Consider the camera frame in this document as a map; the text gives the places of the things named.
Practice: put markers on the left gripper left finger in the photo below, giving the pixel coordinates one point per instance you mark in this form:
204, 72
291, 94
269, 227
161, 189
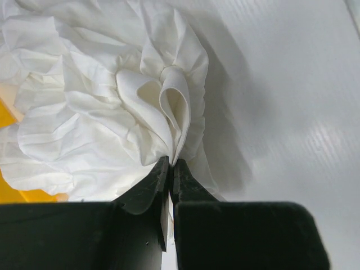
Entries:
127, 233

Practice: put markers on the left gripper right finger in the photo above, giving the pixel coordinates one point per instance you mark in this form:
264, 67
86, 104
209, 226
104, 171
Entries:
213, 234

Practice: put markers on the white skirt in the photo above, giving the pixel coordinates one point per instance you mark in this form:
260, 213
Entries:
106, 89

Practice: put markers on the yellow plastic tray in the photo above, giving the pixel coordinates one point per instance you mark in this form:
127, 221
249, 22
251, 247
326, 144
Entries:
11, 195

